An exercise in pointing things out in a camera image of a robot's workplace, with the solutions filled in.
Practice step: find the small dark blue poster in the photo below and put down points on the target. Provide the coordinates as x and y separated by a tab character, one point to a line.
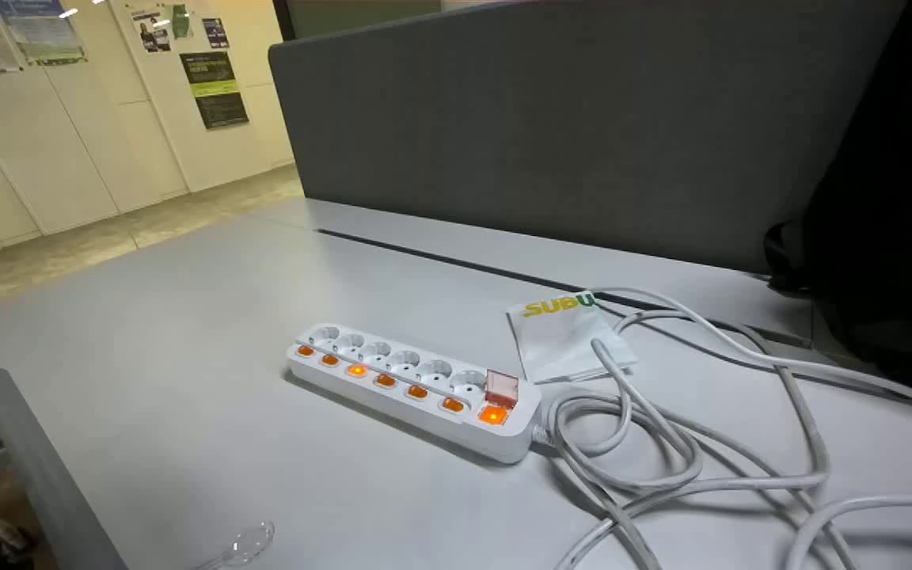
215	32

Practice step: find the grey desk divider panel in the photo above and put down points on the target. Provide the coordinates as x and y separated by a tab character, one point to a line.
583	127

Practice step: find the clear plastic spoon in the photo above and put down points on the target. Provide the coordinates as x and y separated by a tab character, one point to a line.
248	543

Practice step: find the dark green poster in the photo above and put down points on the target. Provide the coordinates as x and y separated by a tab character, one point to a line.
214	89

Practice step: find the white paper napkin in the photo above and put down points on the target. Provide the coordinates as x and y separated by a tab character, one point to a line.
563	336

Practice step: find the small green poster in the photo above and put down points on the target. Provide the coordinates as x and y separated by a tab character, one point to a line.
180	20

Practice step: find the small portrait poster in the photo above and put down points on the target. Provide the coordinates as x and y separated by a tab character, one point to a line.
152	30

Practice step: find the white power strip orange switches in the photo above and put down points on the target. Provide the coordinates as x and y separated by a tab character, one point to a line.
416	396

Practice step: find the row of wall posters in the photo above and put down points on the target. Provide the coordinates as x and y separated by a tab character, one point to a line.
13	32

